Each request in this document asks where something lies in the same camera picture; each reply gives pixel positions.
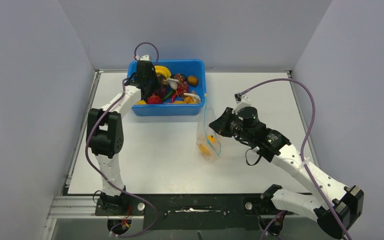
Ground clear zip top bag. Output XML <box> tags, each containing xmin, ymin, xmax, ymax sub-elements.
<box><xmin>195</xmin><ymin>93</ymin><xmax>222</xmax><ymax>163</ymax></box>

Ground blue plastic bin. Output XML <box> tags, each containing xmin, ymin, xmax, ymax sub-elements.
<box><xmin>132</xmin><ymin>59</ymin><xmax>207</xmax><ymax>117</ymax></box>

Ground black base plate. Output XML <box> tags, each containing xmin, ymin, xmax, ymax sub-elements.
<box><xmin>92</xmin><ymin>193</ymin><xmax>285</xmax><ymax>237</ymax></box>

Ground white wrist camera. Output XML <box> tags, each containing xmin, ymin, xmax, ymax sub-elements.
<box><xmin>138</xmin><ymin>54</ymin><xmax>152</xmax><ymax>62</ymax></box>
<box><xmin>232</xmin><ymin>92</ymin><xmax>252</xmax><ymax>115</ymax></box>

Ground aluminium frame rail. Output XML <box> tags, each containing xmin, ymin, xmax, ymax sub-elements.
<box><xmin>41</xmin><ymin>70</ymin><xmax>147</xmax><ymax>240</ymax></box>

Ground yellow banana bunch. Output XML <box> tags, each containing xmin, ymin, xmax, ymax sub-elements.
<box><xmin>154</xmin><ymin>65</ymin><xmax>172</xmax><ymax>80</ymax></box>

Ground red apple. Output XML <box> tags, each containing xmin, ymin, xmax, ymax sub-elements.
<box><xmin>146</xmin><ymin>94</ymin><xmax>163</xmax><ymax>105</ymax></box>

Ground white mushroom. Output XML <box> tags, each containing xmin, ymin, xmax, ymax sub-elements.
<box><xmin>164</xmin><ymin>78</ymin><xmax>180</xmax><ymax>91</ymax></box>
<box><xmin>183</xmin><ymin>93</ymin><xmax>201</xmax><ymax>104</ymax></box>

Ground yellow bell pepper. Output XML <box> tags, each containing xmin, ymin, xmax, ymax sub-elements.
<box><xmin>196</xmin><ymin>135</ymin><xmax>217</xmax><ymax>157</ymax></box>

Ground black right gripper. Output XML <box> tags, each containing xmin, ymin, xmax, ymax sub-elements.
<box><xmin>209</xmin><ymin>107</ymin><xmax>253</xmax><ymax>143</ymax></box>

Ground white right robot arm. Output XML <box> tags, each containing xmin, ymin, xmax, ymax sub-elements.
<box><xmin>209</xmin><ymin>106</ymin><xmax>364</xmax><ymax>240</ymax></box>

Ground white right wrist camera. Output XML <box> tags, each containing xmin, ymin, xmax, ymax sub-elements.
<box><xmin>232</xmin><ymin>92</ymin><xmax>252</xmax><ymax>115</ymax></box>

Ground brown kiwi fruit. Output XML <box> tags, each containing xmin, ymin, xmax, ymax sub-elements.
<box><xmin>187</xmin><ymin>75</ymin><xmax>199</xmax><ymax>87</ymax></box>

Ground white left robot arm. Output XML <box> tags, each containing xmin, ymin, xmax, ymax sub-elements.
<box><xmin>85</xmin><ymin>60</ymin><xmax>159</xmax><ymax>215</ymax></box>

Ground red chili pepper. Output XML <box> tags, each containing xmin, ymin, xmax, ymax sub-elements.
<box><xmin>170</xmin><ymin>91</ymin><xmax>178</xmax><ymax>103</ymax></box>

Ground yellow lemon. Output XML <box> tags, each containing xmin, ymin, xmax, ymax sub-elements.
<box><xmin>136</xmin><ymin>100</ymin><xmax>147</xmax><ymax>105</ymax></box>

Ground green chili pepper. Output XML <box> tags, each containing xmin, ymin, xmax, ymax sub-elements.
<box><xmin>161</xmin><ymin>89</ymin><xmax>176</xmax><ymax>102</ymax></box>

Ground white mushroom upper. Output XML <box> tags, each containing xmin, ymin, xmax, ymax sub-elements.
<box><xmin>164</xmin><ymin>78</ymin><xmax>180</xmax><ymax>91</ymax></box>

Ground white mushroom lower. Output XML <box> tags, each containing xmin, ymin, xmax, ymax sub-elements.
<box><xmin>183</xmin><ymin>93</ymin><xmax>201</xmax><ymax>104</ymax></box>

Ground red grape bunch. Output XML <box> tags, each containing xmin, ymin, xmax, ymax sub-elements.
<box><xmin>171</xmin><ymin>73</ymin><xmax>190</xmax><ymax>98</ymax></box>

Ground orange bread piece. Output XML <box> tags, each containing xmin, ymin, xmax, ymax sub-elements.
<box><xmin>171</xmin><ymin>100</ymin><xmax>188</xmax><ymax>105</ymax></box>

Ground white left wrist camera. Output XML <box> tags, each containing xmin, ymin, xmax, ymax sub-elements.
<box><xmin>138</xmin><ymin>54</ymin><xmax>152</xmax><ymax>62</ymax></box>

